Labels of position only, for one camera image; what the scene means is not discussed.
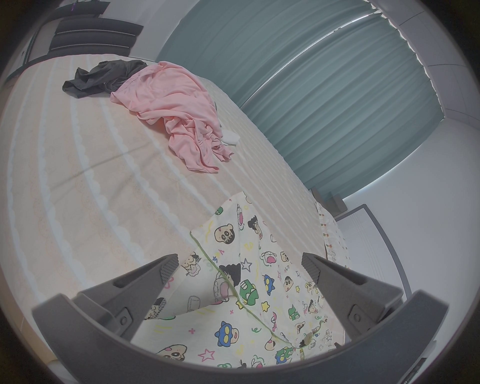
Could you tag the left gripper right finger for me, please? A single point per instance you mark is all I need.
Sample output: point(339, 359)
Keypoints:
point(356, 296)

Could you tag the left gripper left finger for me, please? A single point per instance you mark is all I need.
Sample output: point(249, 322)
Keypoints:
point(127, 296)

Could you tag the white printed pyjama top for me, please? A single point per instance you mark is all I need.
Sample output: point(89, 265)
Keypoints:
point(262, 300)

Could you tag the bed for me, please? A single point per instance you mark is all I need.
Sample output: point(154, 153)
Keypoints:
point(93, 168)

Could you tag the white printed pillow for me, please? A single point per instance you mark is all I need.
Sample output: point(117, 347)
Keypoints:
point(332, 232)

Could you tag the grey bedside table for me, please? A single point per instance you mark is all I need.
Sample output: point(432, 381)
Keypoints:
point(330, 198)

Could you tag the blue-green curtain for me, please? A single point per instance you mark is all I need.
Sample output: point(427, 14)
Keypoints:
point(356, 112)
point(232, 45)

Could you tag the white garment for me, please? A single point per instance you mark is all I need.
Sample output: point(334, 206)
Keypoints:
point(230, 137)

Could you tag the pink garment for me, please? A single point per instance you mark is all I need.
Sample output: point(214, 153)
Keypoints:
point(168, 105)

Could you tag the black garment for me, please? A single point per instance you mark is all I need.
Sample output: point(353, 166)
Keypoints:
point(97, 77)

